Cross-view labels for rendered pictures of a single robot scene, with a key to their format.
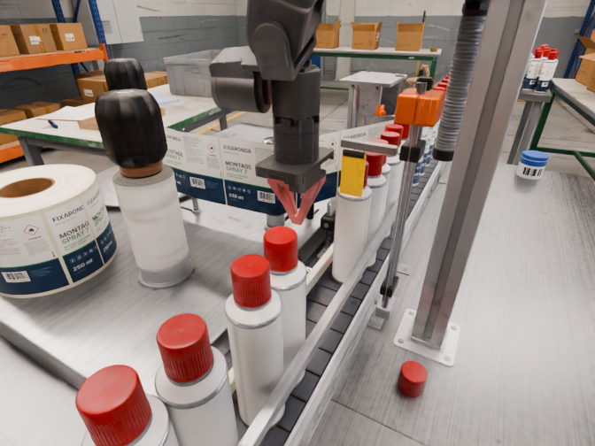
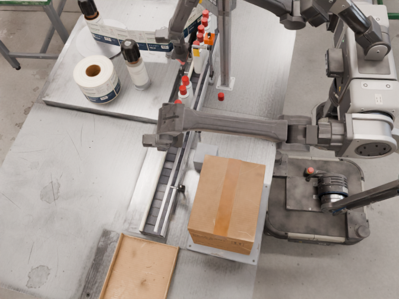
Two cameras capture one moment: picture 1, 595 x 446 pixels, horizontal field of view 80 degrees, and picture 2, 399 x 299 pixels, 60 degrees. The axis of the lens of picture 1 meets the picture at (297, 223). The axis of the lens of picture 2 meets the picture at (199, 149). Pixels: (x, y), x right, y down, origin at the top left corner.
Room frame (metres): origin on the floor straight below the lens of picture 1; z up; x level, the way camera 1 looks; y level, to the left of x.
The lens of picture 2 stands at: (-0.71, 0.12, 2.35)
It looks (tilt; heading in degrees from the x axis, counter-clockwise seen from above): 63 degrees down; 354
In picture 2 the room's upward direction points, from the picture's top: 9 degrees counter-clockwise
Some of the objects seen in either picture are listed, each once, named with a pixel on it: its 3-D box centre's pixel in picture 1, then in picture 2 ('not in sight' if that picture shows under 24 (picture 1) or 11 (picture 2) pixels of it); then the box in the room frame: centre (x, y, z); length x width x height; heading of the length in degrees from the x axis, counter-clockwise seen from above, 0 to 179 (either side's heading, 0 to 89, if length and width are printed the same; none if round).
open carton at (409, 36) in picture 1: (411, 35); not in sight; (5.78, -1.65, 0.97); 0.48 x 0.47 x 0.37; 162
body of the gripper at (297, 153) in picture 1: (296, 142); (179, 47); (0.43, 0.00, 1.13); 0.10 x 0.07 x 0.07; 152
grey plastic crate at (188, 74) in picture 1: (216, 72); not in sight; (2.64, 0.56, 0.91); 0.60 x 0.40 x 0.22; 162
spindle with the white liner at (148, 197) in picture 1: (148, 194); (135, 64); (0.48, 0.23, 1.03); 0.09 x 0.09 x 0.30
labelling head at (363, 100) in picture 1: (371, 135); not in sight; (0.83, -0.18, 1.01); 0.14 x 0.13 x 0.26; 152
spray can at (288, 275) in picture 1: (282, 312); (187, 91); (0.28, 0.02, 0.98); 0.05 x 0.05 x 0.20
